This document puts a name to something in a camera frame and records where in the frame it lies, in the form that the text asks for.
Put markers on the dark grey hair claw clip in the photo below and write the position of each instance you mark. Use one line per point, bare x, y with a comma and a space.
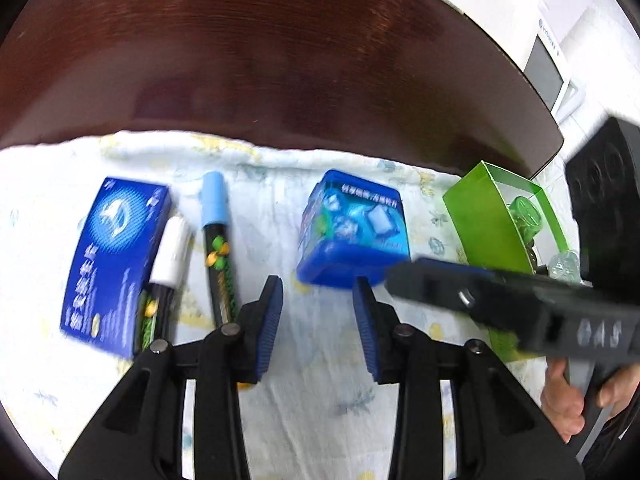
534, 257

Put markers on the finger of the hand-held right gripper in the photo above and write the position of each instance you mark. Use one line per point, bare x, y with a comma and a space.
450, 285

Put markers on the flat blue cardboard box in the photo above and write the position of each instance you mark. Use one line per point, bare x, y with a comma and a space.
110, 260

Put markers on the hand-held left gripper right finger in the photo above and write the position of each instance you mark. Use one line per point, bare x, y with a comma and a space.
367, 330

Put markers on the white cap marker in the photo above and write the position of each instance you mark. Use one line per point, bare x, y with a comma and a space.
172, 255

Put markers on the person's right hand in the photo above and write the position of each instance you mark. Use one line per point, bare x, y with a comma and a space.
562, 402

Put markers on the blue plastic lidded box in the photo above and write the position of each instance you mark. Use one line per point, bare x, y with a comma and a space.
350, 230

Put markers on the green cardboard box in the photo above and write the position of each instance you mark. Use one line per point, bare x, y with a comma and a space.
480, 220

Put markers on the giraffe printed cloth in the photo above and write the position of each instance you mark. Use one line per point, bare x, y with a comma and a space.
310, 410

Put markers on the light blue cap marker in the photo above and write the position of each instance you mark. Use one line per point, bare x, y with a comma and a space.
215, 200

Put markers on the green plastic jar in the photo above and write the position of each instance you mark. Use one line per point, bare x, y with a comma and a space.
525, 215

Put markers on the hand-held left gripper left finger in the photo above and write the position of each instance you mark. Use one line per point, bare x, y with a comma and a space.
265, 330

